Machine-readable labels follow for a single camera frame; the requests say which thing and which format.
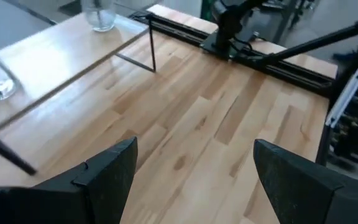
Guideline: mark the wooden shelf black frame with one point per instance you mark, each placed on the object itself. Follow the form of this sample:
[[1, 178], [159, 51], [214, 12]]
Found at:
[[57, 56]]

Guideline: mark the dark grey metal cart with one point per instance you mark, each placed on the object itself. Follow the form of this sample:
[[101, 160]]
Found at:
[[278, 18]]

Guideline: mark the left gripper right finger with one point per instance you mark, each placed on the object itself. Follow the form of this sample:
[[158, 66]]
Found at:
[[306, 196]]

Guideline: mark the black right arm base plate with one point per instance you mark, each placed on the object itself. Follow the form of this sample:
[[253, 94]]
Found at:
[[210, 45]]

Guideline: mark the cut-glass patterned vase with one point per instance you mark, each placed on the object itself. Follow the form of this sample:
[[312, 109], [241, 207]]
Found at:
[[107, 18]]

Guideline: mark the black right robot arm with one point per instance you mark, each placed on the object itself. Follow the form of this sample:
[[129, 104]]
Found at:
[[228, 21]]

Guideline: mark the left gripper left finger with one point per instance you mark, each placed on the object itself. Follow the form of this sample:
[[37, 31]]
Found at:
[[104, 186]]

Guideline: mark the silver metal bracket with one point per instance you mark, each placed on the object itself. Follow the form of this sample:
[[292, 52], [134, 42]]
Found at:
[[346, 96]]

